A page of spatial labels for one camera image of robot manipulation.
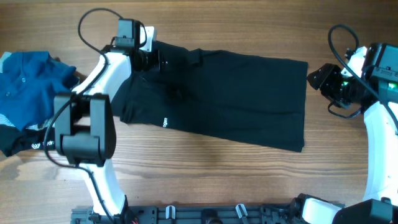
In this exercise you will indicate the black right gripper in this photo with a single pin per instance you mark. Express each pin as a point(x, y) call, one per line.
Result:
point(325, 75)

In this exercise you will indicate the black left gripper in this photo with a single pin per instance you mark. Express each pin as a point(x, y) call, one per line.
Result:
point(155, 63)

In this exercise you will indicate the black polo shirt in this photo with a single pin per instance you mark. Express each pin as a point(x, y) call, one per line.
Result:
point(243, 98)

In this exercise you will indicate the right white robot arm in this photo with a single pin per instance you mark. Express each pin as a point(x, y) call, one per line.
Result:
point(379, 108)

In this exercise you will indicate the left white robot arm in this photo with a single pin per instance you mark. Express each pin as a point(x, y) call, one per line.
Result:
point(84, 126)

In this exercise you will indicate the blue polo shirt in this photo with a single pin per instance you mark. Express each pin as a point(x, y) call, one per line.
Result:
point(29, 83)

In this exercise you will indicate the black shirt with white logo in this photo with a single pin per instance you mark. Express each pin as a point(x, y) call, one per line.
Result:
point(14, 141)

